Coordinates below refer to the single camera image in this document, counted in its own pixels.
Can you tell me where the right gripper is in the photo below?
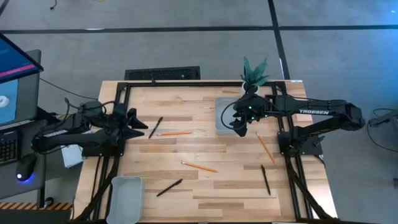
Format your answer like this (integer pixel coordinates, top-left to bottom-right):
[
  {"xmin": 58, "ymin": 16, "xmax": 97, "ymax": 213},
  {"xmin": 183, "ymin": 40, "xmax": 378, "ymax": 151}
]
[{"xmin": 233, "ymin": 93, "xmax": 270, "ymax": 138}]

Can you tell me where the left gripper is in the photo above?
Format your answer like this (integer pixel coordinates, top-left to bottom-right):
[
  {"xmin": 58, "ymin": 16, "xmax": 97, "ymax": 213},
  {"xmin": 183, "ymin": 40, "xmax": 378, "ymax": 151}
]
[{"xmin": 106, "ymin": 103, "xmax": 149, "ymax": 146}]

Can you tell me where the grey plastic storage bin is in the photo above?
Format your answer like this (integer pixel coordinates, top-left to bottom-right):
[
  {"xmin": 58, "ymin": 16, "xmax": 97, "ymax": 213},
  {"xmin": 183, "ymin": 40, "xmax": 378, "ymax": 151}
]
[
  {"xmin": 106, "ymin": 175, "xmax": 144, "ymax": 224},
  {"xmin": 215, "ymin": 96, "xmax": 247, "ymax": 136}
]

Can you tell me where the black ballpoint pen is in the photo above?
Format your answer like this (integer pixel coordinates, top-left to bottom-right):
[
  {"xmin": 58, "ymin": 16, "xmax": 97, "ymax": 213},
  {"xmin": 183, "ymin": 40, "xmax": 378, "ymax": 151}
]
[
  {"xmin": 261, "ymin": 164, "xmax": 272, "ymax": 197},
  {"xmin": 155, "ymin": 178, "xmax": 184, "ymax": 198},
  {"xmin": 148, "ymin": 116, "xmax": 164, "ymax": 139}
]

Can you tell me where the orange pencil with eraser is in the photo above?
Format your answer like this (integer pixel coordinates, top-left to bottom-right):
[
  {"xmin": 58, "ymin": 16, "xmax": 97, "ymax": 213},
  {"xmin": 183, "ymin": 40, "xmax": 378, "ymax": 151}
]
[
  {"xmin": 256, "ymin": 132, "xmax": 276, "ymax": 165},
  {"xmin": 156, "ymin": 131, "xmax": 193, "ymax": 137},
  {"xmin": 180, "ymin": 161, "xmax": 219, "ymax": 174}
]

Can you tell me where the white round plant pot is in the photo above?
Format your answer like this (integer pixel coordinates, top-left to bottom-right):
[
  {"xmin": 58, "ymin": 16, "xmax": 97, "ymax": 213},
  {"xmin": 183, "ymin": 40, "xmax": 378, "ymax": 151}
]
[{"xmin": 241, "ymin": 81, "xmax": 262, "ymax": 96}]

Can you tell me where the green snake plant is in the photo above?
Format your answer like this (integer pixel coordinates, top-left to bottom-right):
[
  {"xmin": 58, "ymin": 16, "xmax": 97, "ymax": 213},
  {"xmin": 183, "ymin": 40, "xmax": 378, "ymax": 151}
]
[{"xmin": 240, "ymin": 55, "xmax": 271, "ymax": 94}]

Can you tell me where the small white box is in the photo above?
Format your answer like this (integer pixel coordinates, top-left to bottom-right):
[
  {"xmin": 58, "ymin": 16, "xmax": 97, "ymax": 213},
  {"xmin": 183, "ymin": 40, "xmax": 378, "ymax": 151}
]
[{"xmin": 60, "ymin": 129, "xmax": 85, "ymax": 169}]

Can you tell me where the black computer mouse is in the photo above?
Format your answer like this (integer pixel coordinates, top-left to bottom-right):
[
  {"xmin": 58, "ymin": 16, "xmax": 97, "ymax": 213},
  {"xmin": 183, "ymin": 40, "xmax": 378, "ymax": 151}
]
[{"xmin": 15, "ymin": 152, "xmax": 38, "ymax": 183}]

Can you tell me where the grey framed computer monitor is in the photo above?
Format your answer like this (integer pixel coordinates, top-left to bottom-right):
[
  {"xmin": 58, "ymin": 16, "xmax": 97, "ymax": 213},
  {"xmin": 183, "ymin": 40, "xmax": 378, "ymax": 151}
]
[{"xmin": 0, "ymin": 49, "xmax": 42, "ymax": 127}]

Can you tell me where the yellow black hazard tape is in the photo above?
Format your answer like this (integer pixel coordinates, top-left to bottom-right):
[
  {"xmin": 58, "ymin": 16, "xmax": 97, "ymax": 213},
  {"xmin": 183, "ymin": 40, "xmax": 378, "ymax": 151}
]
[{"xmin": 0, "ymin": 202, "xmax": 74, "ymax": 211}]

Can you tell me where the black keyboard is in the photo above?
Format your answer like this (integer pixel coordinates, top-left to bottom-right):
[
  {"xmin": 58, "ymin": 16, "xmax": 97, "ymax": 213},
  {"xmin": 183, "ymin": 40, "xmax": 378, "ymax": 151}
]
[{"xmin": 0, "ymin": 129, "xmax": 19, "ymax": 166}]

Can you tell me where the tilted computer monitor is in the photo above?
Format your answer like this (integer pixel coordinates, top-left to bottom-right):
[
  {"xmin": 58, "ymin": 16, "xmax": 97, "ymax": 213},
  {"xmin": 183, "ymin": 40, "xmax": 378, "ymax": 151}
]
[{"xmin": 0, "ymin": 32, "xmax": 44, "ymax": 85}]

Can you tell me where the dark grey side desk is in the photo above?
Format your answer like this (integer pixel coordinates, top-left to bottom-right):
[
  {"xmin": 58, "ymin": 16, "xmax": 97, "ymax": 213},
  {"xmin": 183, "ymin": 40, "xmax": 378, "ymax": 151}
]
[{"xmin": 0, "ymin": 105, "xmax": 81, "ymax": 209}]

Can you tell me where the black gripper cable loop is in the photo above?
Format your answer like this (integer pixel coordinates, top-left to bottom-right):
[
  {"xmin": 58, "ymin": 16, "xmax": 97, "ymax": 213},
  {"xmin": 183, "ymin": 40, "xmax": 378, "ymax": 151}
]
[{"xmin": 220, "ymin": 100, "xmax": 248, "ymax": 131}]

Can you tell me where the black aluminium table frame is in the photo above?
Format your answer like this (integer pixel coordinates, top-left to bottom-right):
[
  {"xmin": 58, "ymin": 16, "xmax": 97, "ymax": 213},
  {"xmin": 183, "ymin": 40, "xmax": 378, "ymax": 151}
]
[{"xmin": 73, "ymin": 80, "xmax": 335, "ymax": 223}]

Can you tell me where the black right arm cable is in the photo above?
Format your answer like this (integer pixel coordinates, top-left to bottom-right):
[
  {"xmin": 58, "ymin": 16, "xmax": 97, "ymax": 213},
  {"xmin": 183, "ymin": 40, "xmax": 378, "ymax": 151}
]
[{"xmin": 275, "ymin": 86, "xmax": 313, "ymax": 103}]

